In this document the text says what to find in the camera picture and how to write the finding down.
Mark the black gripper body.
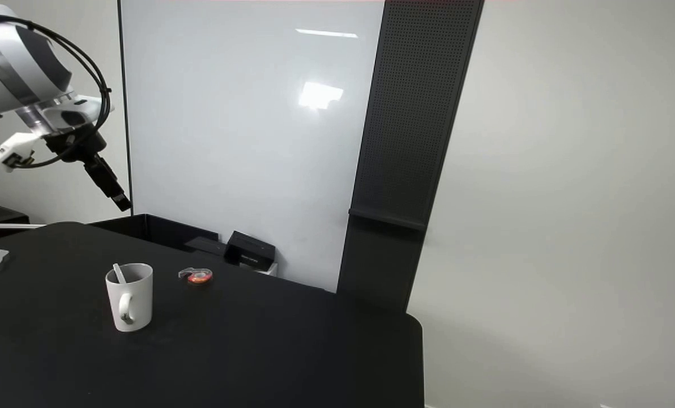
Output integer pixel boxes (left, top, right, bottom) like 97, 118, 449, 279
45, 125, 106, 163

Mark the white plastic spoon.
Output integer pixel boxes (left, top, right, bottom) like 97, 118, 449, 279
113, 264, 128, 284

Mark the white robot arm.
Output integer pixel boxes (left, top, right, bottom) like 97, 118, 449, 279
0, 3, 131, 211

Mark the white ceramic mug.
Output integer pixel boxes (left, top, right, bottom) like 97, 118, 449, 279
105, 264, 154, 333

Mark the small orange round object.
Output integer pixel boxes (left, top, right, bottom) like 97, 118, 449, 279
176, 268, 214, 288

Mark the small black box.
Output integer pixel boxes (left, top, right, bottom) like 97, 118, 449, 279
225, 231, 277, 270

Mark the white whiteboard panel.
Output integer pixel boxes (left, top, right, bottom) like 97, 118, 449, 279
121, 0, 385, 290

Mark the black vertical pillar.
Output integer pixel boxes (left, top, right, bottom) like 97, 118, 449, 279
337, 0, 485, 313

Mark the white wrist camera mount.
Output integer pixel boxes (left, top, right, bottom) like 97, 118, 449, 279
0, 131, 45, 171

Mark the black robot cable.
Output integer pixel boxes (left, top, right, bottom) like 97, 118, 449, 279
0, 13, 116, 171

